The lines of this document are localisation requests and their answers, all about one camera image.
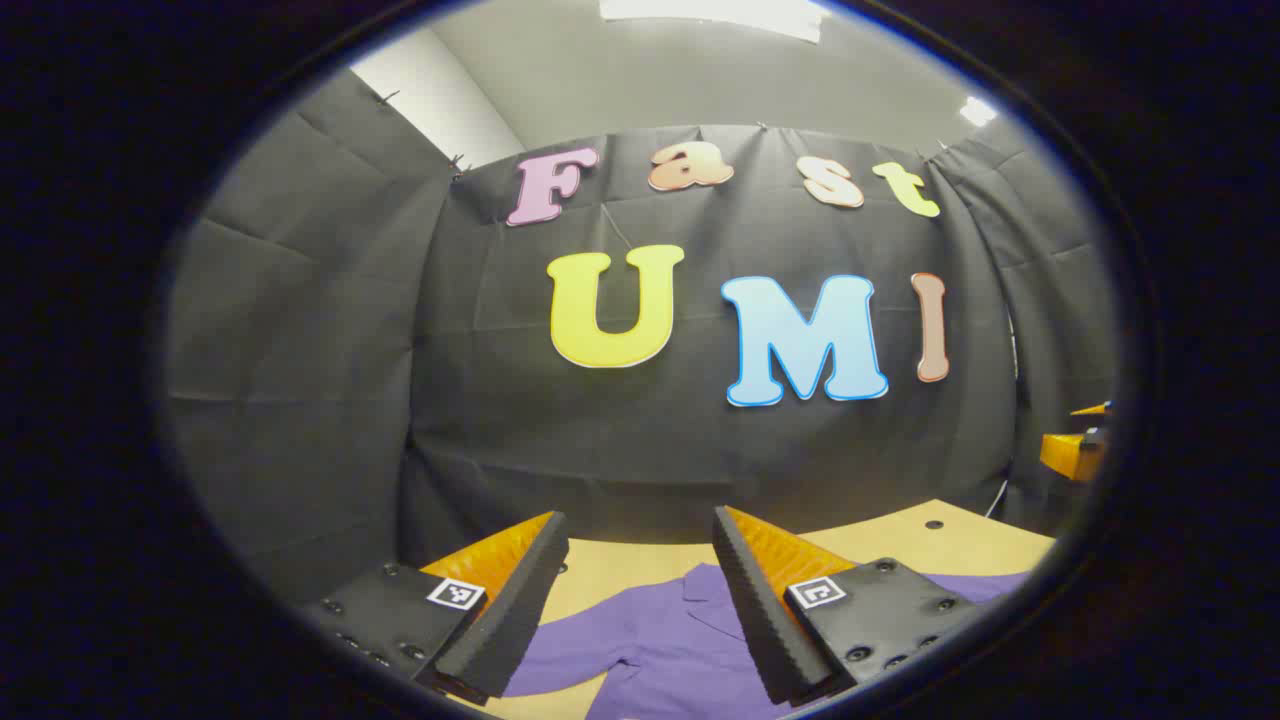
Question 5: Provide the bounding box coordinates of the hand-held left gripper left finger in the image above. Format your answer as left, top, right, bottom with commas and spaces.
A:
300, 510, 571, 706

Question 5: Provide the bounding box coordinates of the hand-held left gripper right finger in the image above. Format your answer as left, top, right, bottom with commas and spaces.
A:
712, 505, 986, 709

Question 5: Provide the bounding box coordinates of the purple button shirt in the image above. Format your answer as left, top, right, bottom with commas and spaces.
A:
500, 562, 1036, 720

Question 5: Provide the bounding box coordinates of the black backdrop cloth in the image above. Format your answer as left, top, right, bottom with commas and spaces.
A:
165, 68, 1119, 606

